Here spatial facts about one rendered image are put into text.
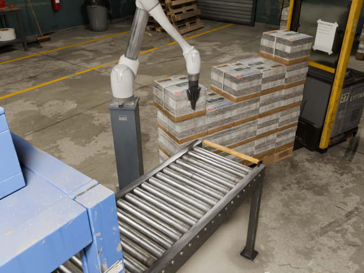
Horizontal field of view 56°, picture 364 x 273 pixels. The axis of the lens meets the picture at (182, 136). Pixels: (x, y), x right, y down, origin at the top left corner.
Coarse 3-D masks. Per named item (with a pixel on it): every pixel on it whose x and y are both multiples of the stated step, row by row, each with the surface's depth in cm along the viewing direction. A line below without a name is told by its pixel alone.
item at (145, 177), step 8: (192, 144) 240; (200, 144) 243; (184, 152) 231; (168, 160) 222; (160, 168) 214; (144, 176) 208; (152, 176) 208; (136, 184) 201; (120, 192) 194; (128, 192) 195
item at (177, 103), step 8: (168, 88) 262; (176, 88) 262; (184, 88) 262; (168, 96) 262; (176, 96) 251; (184, 96) 255; (200, 96) 264; (168, 104) 264; (176, 104) 255; (184, 104) 259; (200, 104) 268; (176, 112) 259; (184, 112) 263; (192, 112) 267
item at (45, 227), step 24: (24, 144) 95; (24, 168) 86; (48, 168) 85; (72, 168) 85; (24, 192) 78; (48, 192) 77; (0, 216) 71; (24, 216) 71; (48, 216) 70; (72, 216) 70; (0, 240) 64; (24, 240) 64; (48, 240) 66; (72, 240) 72; (0, 264) 60; (24, 264) 64; (48, 264) 68
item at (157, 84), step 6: (162, 78) 282; (168, 78) 282; (174, 78) 282; (180, 78) 282; (186, 78) 282; (156, 84) 275; (162, 84) 269; (156, 90) 278; (156, 96) 280; (156, 102) 284
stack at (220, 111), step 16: (208, 96) 307; (272, 96) 316; (160, 112) 293; (208, 112) 282; (224, 112) 291; (240, 112) 302; (256, 112) 313; (176, 128) 274; (192, 128) 278; (208, 128) 289; (240, 128) 310; (256, 128) 321; (272, 128) 335; (160, 144) 309; (176, 144) 282; (224, 144) 308; (256, 144) 333; (272, 144) 346; (160, 160) 322; (240, 160) 330; (272, 160) 358
